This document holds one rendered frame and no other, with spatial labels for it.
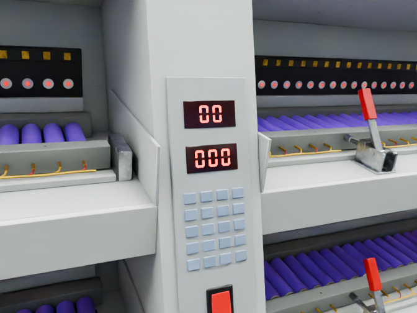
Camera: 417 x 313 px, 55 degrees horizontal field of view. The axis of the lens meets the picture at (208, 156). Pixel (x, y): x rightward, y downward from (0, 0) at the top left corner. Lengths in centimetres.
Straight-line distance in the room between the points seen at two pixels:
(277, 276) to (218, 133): 25
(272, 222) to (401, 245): 33
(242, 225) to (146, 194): 9
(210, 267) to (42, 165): 17
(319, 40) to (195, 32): 36
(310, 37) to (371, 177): 29
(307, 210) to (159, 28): 21
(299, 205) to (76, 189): 20
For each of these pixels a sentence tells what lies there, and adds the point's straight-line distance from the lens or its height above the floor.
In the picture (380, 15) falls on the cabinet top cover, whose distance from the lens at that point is 67.
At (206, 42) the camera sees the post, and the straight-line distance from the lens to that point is 34.
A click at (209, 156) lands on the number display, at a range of 32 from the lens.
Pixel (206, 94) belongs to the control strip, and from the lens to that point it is 33.
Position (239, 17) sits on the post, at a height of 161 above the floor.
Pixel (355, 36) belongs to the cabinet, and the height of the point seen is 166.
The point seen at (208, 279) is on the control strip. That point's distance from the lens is 34.
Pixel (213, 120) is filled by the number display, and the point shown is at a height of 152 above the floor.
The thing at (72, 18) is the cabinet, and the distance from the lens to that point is 53.
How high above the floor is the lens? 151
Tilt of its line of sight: 3 degrees down
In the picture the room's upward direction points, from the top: 3 degrees counter-clockwise
